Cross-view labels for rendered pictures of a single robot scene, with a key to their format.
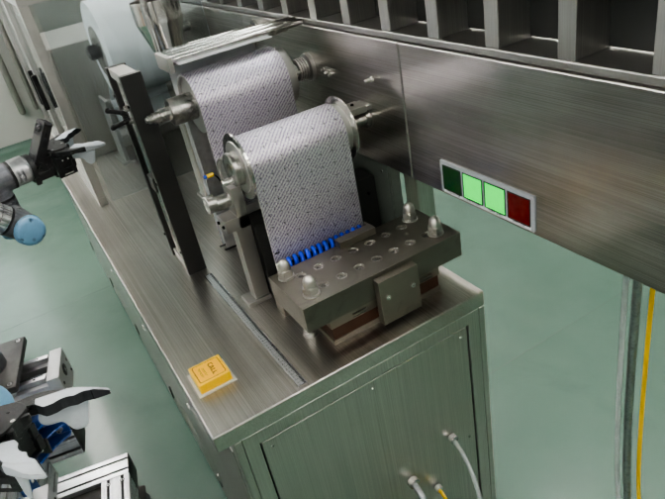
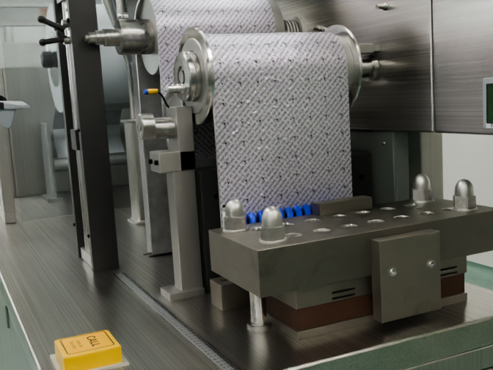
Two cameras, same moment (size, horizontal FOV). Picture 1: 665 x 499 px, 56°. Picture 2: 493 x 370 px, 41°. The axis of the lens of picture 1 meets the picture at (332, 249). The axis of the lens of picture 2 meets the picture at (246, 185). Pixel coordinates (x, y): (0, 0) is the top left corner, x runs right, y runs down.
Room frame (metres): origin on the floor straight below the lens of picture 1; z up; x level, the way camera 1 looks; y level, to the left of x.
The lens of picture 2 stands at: (0.21, 0.09, 1.22)
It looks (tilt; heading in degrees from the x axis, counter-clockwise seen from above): 8 degrees down; 0
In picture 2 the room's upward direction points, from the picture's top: 3 degrees counter-clockwise
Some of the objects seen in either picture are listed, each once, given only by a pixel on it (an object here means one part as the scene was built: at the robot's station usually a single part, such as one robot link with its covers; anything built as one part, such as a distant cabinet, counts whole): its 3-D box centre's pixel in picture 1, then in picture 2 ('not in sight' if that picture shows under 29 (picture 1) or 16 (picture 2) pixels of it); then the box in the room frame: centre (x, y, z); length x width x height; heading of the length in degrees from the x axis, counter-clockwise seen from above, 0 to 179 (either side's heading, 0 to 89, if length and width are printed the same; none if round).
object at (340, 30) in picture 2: (340, 128); (336, 69); (1.35, -0.07, 1.25); 0.15 x 0.01 x 0.15; 25
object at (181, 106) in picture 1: (181, 109); (133, 37); (1.46, 0.28, 1.33); 0.06 x 0.06 x 0.06; 25
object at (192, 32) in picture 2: (238, 166); (194, 75); (1.24, 0.16, 1.25); 0.15 x 0.01 x 0.15; 25
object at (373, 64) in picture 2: (354, 122); (355, 68); (1.37, -0.11, 1.25); 0.07 x 0.04 x 0.04; 115
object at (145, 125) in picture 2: (210, 204); (145, 126); (1.24, 0.24, 1.18); 0.04 x 0.02 x 0.04; 25
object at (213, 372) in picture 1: (210, 373); (87, 351); (1.00, 0.30, 0.91); 0.07 x 0.07 x 0.02; 25
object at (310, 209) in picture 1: (313, 211); (287, 160); (1.24, 0.02, 1.11); 0.23 x 0.01 x 0.18; 115
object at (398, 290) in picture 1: (399, 293); (407, 274); (1.07, -0.12, 0.96); 0.10 x 0.03 x 0.11; 115
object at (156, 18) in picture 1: (155, 9); not in sight; (1.94, 0.36, 1.50); 0.14 x 0.14 x 0.06
